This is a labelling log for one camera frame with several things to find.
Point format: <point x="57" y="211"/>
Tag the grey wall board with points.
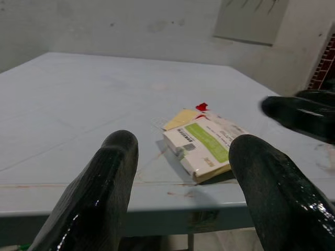
<point x="250" y="19"/>

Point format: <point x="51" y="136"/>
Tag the red plastic scrap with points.
<point x="202" y="106"/>

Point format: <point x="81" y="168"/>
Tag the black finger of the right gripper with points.
<point x="301" y="115"/>

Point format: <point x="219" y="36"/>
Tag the white green cardboard box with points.
<point x="201" y="146"/>

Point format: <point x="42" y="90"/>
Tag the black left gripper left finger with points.
<point x="96" y="193"/>

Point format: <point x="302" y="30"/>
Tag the light blue table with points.
<point x="104" y="130"/>

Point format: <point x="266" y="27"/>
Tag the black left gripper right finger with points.
<point x="277" y="193"/>

